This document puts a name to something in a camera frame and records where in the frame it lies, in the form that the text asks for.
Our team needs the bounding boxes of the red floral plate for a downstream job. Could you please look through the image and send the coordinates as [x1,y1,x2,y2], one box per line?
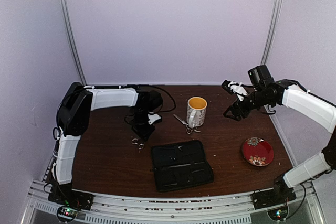
[241,137,274,167]

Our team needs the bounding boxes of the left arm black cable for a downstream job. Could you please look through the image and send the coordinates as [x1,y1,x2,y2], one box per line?
[86,84,176,114]

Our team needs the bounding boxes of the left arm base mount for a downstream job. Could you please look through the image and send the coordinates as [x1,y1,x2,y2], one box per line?
[48,182,94,210]

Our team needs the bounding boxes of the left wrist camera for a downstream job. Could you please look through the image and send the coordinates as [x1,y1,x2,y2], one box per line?
[148,114,162,125]

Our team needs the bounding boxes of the aluminium corner post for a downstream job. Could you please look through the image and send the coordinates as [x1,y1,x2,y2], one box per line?
[60,0,87,85]
[261,0,283,65]

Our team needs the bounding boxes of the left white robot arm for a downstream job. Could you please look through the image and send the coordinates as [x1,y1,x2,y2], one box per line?
[53,82,163,205]

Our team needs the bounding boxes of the right aluminium corner post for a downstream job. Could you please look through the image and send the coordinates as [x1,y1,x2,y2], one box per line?
[261,0,283,65]

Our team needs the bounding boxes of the aluminium front rail frame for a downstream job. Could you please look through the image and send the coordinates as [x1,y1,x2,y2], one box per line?
[19,180,327,223]

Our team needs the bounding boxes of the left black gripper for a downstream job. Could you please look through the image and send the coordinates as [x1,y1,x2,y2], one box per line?
[129,107,155,141]

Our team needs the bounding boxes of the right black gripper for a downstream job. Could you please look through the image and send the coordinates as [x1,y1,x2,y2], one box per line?
[223,88,272,121]

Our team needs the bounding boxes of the white floral mug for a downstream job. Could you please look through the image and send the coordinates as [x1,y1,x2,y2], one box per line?
[186,97,207,129]

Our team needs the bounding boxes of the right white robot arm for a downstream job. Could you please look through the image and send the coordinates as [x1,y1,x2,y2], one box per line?
[221,65,335,204]

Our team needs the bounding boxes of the black zippered tool case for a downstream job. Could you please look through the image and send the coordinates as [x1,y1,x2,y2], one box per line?
[151,140,214,193]

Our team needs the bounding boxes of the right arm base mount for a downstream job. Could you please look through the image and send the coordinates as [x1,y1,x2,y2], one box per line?
[251,182,297,210]

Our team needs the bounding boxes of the silver straight hair scissors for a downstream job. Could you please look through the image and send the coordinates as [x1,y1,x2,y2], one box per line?
[131,138,145,153]

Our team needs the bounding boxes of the left aluminium corner post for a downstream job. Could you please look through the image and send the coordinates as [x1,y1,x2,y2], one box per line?
[60,0,87,85]

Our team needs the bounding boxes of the silver thinning scissors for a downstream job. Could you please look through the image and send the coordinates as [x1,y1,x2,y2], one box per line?
[173,114,200,134]

